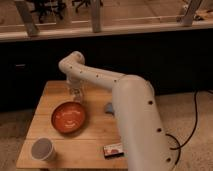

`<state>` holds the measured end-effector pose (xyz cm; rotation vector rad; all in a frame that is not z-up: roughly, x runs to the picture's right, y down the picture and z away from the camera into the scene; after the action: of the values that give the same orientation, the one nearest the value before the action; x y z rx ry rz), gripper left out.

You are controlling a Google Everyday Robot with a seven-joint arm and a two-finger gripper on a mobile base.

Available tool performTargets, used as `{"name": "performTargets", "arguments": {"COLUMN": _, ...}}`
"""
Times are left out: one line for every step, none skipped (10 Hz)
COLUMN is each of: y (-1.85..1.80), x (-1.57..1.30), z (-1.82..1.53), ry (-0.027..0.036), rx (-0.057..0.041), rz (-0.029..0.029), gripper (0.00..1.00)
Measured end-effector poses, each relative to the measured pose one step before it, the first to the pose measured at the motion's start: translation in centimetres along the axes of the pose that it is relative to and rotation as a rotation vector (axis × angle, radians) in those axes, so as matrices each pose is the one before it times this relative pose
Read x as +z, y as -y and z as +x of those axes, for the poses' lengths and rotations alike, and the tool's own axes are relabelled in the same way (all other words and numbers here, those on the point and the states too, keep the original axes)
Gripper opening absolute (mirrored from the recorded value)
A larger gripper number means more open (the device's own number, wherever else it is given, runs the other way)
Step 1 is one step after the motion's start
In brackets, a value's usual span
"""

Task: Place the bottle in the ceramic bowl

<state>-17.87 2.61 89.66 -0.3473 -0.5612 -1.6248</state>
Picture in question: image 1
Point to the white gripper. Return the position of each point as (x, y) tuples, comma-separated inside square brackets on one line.
[(74, 82)]

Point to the clear plastic bottle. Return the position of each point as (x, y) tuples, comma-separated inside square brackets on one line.
[(77, 94)]

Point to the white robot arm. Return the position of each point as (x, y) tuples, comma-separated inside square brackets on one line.
[(145, 143)]

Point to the red ceramic bowl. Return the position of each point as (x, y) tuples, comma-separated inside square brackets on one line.
[(68, 117)]

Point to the small blue grey object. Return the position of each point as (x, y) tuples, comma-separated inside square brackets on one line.
[(109, 108)]

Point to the white paper cup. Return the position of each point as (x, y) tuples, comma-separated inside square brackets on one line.
[(43, 150)]

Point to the black office chair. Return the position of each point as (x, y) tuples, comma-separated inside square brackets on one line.
[(42, 7), (81, 2)]

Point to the small red white box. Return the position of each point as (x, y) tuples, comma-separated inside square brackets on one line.
[(113, 150)]

